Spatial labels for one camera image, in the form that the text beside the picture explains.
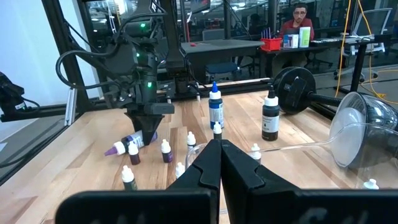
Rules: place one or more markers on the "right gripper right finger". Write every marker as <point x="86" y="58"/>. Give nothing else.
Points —
<point x="248" y="193"/>

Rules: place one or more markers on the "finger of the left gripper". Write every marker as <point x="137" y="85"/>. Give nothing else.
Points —
<point x="154" y="124"/>
<point x="138" y="123"/>

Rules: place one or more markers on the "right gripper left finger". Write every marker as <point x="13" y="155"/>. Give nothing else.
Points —
<point x="199" y="186"/>

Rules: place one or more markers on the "large purple food coloring bottle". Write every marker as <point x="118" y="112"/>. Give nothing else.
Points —
<point x="136" y="139"/>

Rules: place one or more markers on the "small purple food coloring bottle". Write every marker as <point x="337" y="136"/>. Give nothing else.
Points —
<point x="167" y="155"/>

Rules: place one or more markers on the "small brown food coloring bottle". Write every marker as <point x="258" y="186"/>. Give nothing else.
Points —
<point x="134" y="158"/>

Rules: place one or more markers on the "small dark dropper bottle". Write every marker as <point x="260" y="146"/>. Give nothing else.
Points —
<point x="191" y="138"/>

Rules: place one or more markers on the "small green food coloring bottle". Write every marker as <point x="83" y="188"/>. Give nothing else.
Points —
<point x="127" y="175"/>

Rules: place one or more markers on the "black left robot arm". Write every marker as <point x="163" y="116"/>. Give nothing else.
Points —
<point x="146" y="71"/>

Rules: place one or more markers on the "large black food coloring bottle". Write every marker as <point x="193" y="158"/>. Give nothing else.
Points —
<point x="270" y="124"/>

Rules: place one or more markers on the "blue office chair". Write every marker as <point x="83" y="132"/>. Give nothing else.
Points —
<point x="221" y="68"/>

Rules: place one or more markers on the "grey desk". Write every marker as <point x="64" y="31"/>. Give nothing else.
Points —
<point x="224" y="48"/>

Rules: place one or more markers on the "red pencil box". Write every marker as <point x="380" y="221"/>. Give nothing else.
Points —
<point x="271" y="45"/>

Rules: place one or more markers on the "white blue box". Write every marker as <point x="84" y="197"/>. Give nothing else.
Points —
<point x="290" y="41"/>

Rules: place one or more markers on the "white green box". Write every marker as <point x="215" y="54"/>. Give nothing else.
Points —
<point x="304" y="37"/>

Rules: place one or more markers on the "person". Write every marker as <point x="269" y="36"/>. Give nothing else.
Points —
<point x="295" y="26"/>

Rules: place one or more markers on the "black desk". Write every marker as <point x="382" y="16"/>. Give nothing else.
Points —
<point x="357" y="42"/>

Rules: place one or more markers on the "white office chair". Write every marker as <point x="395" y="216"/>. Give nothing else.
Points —
<point x="373" y="21"/>

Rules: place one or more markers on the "silver metal bracket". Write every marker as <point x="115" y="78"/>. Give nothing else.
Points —
<point x="71" y="107"/>

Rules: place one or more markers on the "small black camera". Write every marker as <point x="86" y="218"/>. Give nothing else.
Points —
<point x="11" y="96"/>

